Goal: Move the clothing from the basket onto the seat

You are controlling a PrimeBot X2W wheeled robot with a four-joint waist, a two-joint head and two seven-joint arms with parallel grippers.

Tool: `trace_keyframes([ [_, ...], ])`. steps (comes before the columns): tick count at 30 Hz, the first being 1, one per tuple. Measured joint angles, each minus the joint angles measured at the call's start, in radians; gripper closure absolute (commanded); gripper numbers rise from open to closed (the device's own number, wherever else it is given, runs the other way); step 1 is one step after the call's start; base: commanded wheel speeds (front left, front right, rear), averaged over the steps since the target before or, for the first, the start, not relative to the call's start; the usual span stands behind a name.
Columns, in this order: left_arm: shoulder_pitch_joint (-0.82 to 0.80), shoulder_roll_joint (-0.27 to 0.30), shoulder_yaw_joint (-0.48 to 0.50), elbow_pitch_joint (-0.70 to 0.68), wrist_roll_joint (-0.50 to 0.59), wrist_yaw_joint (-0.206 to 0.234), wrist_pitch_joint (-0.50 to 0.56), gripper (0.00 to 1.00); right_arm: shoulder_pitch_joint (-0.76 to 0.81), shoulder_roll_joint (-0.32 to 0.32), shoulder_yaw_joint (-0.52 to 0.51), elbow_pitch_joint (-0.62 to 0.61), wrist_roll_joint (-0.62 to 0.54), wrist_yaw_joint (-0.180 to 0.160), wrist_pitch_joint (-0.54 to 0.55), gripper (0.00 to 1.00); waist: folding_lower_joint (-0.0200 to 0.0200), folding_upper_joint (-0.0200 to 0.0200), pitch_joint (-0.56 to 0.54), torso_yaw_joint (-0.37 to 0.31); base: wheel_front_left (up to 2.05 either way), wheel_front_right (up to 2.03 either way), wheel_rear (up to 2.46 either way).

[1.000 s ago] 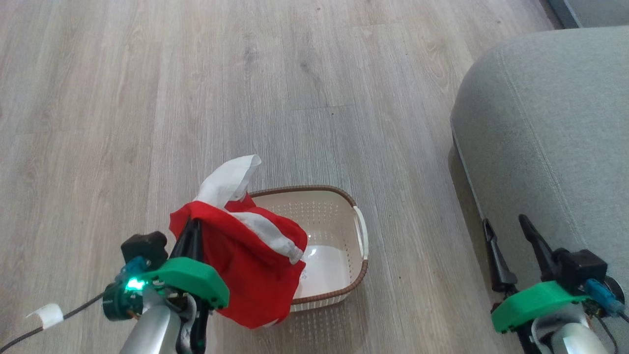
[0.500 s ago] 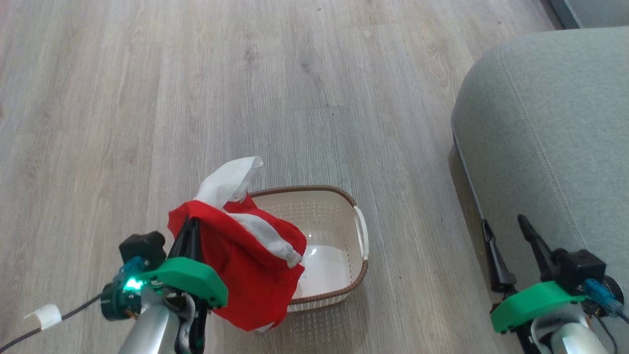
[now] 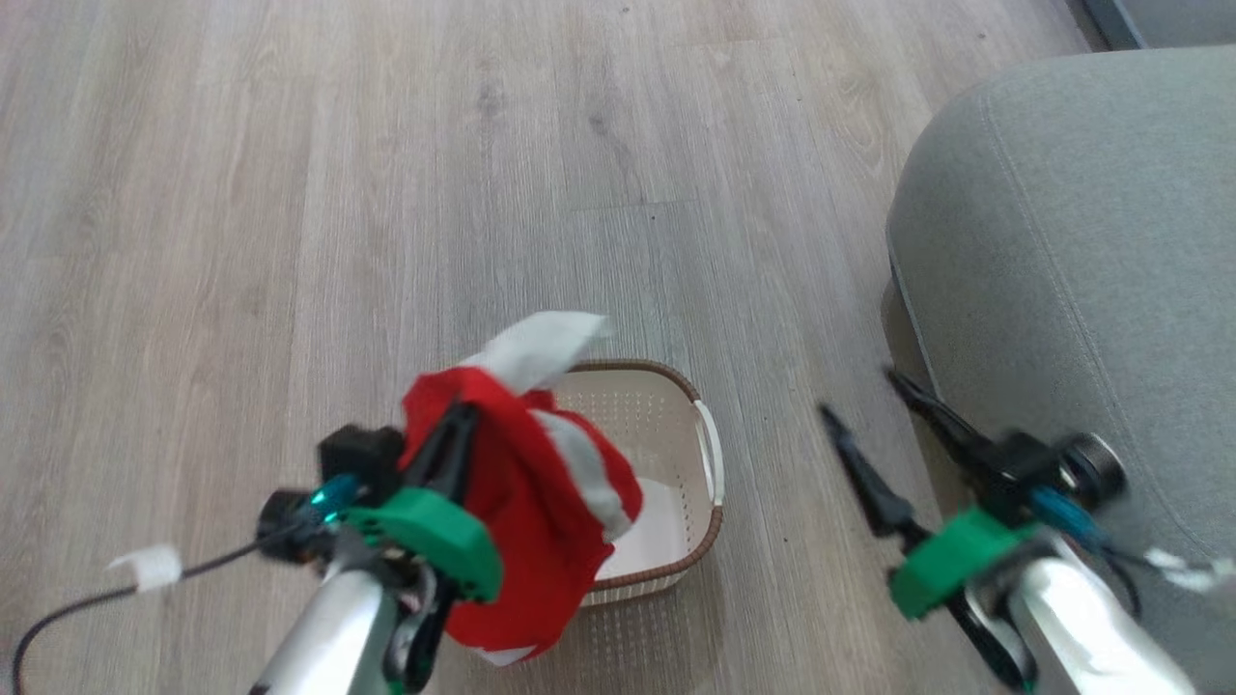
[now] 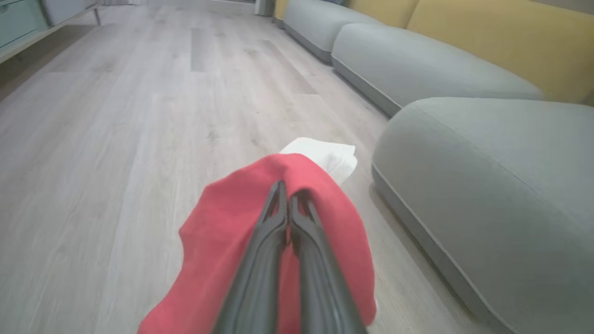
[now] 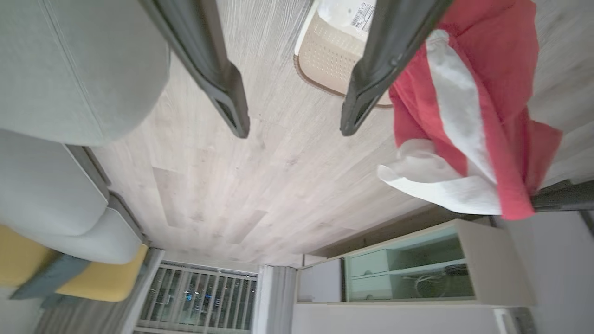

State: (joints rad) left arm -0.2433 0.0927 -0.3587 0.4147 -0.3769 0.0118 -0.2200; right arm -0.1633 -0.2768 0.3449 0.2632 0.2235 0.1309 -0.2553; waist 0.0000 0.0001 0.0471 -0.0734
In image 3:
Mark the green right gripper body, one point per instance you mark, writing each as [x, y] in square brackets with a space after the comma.
[948, 558]

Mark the long dark right gripper finger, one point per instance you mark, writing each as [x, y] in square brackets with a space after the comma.
[932, 409]

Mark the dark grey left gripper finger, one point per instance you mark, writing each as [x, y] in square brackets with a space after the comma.
[447, 446]

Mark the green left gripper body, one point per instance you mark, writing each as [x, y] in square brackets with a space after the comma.
[435, 533]

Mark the short dark right gripper finger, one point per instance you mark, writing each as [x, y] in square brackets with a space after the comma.
[864, 475]

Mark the red and white garment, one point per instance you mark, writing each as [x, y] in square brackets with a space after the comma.
[526, 502]

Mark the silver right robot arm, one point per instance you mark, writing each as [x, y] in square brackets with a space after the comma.
[1081, 623]

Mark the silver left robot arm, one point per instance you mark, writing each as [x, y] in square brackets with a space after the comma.
[328, 629]

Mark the beige plastic laundry basket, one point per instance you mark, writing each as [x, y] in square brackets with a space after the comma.
[666, 454]

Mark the grey fabric sofa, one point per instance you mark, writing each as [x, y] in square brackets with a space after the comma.
[1081, 290]

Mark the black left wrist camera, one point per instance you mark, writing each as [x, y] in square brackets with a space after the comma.
[338, 483]

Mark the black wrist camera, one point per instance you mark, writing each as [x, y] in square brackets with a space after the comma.
[1053, 473]
[338, 483]

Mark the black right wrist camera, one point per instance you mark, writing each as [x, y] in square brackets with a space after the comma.
[1053, 473]

